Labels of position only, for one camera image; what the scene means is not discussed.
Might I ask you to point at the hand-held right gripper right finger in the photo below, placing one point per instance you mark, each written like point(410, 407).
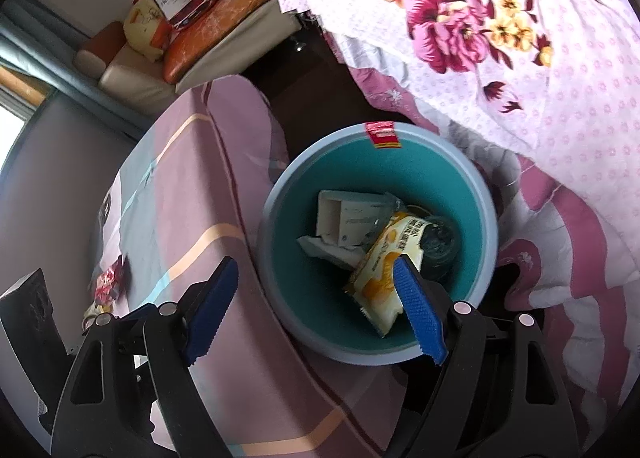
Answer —
point(417, 313)

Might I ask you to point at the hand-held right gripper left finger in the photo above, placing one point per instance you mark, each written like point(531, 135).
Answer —
point(210, 313)

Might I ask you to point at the yellow snack packet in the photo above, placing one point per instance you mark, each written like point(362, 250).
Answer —
point(380, 273)

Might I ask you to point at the clear plastic bottle blue label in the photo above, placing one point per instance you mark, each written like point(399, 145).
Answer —
point(440, 248)

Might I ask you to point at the blue trash bin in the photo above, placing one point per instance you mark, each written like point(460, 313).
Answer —
point(300, 313)

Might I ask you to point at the light blue carton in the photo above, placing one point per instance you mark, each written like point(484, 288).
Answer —
point(345, 228)

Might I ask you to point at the pale crumpled wrapper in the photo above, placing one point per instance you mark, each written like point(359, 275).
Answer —
point(95, 313)

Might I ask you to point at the red white crumpled wrapper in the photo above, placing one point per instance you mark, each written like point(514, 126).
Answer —
point(110, 283)

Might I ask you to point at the pink grey checked tablecloth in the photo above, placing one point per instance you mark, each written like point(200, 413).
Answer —
point(200, 188)

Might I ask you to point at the beige sofa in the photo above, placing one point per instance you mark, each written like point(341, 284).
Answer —
point(130, 73)

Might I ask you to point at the orange sofa cushion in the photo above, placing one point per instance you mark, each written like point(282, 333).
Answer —
point(215, 28)

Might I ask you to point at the yellow pillow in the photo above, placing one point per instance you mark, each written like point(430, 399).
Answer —
point(142, 30)

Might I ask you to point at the pink floral blanket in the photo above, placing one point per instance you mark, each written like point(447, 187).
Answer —
point(450, 13)

